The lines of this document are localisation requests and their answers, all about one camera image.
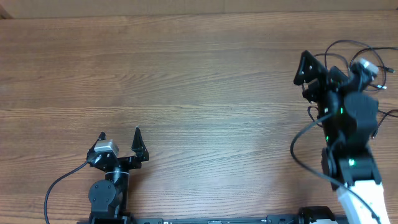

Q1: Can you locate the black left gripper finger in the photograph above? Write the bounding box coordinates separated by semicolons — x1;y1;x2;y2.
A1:
131;126;149;162
88;132;106;152

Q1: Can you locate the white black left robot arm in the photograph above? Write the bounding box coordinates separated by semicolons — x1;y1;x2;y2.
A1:
86;126;149;224

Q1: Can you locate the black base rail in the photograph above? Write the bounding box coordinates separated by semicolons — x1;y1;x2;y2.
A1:
136;214;348;224

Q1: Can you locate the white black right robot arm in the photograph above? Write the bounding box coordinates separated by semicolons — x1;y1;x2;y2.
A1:
294;50;390;223

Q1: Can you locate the black USB cable bundle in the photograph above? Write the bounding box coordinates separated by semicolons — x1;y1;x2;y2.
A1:
348;46;398;140

